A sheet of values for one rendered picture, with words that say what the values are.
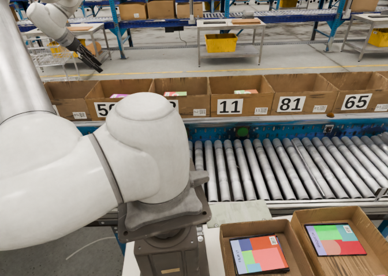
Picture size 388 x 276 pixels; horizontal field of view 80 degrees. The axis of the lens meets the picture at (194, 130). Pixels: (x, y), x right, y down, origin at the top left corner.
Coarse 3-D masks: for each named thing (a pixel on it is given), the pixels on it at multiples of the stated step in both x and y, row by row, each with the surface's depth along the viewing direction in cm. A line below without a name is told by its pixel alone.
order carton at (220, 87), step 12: (216, 84) 169; (228, 84) 169; (240, 84) 169; (252, 84) 169; (264, 84) 160; (216, 96) 142; (228, 96) 142; (240, 96) 142; (252, 96) 142; (264, 96) 143; (216, 108) 147; (252, 108) 147
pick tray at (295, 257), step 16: (224, 224) 92; (240, 224) 93; (256, 224) 94; (272, 224) 94; (288, 224) 93; (224, 240) 96; (288, 240) 94; (224, 256) 84; (288, 256) 90; (304, 256) 81; (288, 272) 85; (304, 272) 82
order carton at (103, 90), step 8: (104, 80) 166; (112, 80) 167; (120, 80) 167; (128, 80) 167; (136, 80) 167; (144, 80) 167; (96, 88) 161; (104, 88) 170; (112, 88) 170; (120, 88) 170; (128, 88) 170; (136, 88) 170; (144, 88) 170; (88, 96) 148; (96, 96) 160; (104, 96) 173; (88, 104) 145; (96, 120) 152; (104, 120) 152
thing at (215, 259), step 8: (288, 216) 105; (208, 232) 100; (216, 232) 100; (208, 240) 97; (216, 240) 97; (128, 248) 95; (208, 248) 94; (216, 248) 94; (128, 256) 93; (208, 256) 92; (216, 256) 92; (128, 264) 90; (136, 264) 90; (208, 264) 89; (216, 264) 89; (128, 272) 88; (136, 272) 88; (216, 272) 87; (224, 272) 87
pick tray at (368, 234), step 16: (320, 208) 96; (336, 208) 97; (352, 208) 98; (352, 224) 100; (368, 224) 92; (304, 240) 88; (368, 240) 93; (384, 240) 85; (336, 256) 89; (352, 256) 89; (368, 256) 89; (384, 256) 86; (320, 272) 78; (336, 272) 85; (352, 272) 84; (368, 272) 84; (384, 272) 84
